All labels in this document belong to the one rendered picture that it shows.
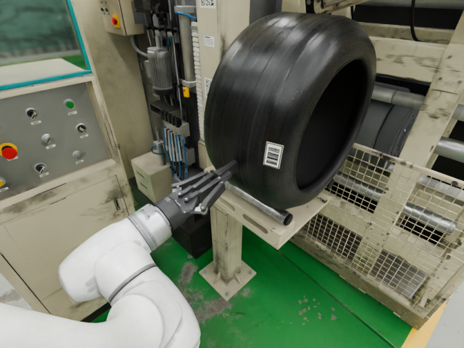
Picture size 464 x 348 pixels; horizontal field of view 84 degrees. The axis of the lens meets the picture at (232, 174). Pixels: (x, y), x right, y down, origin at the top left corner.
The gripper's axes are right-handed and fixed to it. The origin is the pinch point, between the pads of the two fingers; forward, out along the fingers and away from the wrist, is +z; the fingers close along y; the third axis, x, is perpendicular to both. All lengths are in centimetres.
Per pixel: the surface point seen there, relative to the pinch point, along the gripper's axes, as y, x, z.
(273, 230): -7.3, 29.1, 9.8
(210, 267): 44, 115, 8
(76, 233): 63, 44, -39
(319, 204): -9, 39, 38
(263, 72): -1.5, -21.5, 13.5
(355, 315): -38, 122, 47
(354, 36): -11.4, -24.6, 35.1
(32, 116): 65, -8, -27
